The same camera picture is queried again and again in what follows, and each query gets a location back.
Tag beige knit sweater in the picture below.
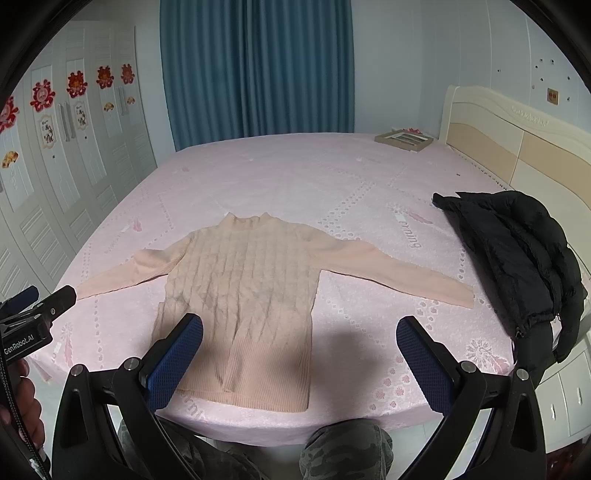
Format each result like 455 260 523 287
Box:
77 214 474 413

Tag person's left hand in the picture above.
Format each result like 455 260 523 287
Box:
15 359 46 449

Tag white bedside cabinet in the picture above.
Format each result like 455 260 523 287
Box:
536 306 591 453

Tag camouflage trouser legs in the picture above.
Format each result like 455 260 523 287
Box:
117 416 395 480

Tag white wardrobe with red decals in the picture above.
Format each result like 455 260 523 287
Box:
1 21 156 298

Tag black puffer jacket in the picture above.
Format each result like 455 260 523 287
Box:
432 191 587 385

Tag teal window curtain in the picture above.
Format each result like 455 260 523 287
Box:
159 1 355 150

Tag cream wooden headboard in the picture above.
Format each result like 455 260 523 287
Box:
439 85 590 270

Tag black cable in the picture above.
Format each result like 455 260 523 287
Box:
0 354 50 480

